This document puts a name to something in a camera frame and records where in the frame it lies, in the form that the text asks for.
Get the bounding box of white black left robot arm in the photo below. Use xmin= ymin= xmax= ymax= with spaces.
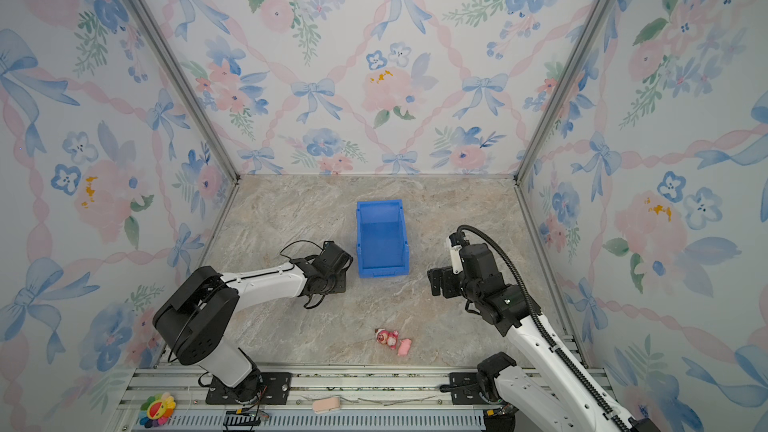
xmin=152 ymin=241 xmax=353 ymax=403

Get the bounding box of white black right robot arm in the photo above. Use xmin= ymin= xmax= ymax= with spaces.
xmin=428 ymin=233 xmax=657 ymax=431

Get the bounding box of blue plastic bin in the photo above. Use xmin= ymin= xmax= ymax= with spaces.
xmin=356 ymin=200 xmax=410 ymax=279

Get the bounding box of small pink toy piece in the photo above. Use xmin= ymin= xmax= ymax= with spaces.
xmin=397 ymin=339 xmax=412 ymax=357

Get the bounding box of pink strawberry toy figure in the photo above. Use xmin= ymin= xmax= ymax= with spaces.
xmin=375 ymin=328 xmax=399 ymax=349

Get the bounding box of pink eraser block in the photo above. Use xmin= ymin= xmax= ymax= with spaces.
xmin=312 ymin=396 xmax=342 ymax=414

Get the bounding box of colourful round rattle toy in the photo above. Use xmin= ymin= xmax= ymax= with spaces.
xmin=138 ymin=392 xmax=176 ymax=429

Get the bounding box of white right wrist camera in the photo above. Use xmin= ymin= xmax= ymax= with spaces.
xmin=447 ymin=239 xmax=463 ymax=275

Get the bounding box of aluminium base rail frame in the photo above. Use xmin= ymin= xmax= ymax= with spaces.
xmin=110 ymin=362 xmax=625 ymax=432

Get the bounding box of aluminium corner post right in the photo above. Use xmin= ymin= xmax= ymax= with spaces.
xmin=515 ymin=0 xmax=616 ymax=188

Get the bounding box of aluminium corner post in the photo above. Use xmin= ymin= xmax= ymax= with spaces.
xmin=124 ymin=0 xmax=240 ymax=184
xmin=515 ymin=0 xmax=616 ymax=188

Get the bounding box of aluminium corner post left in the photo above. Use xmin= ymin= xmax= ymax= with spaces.
xmin=124 ymin=0 xmax=240 ymax=184

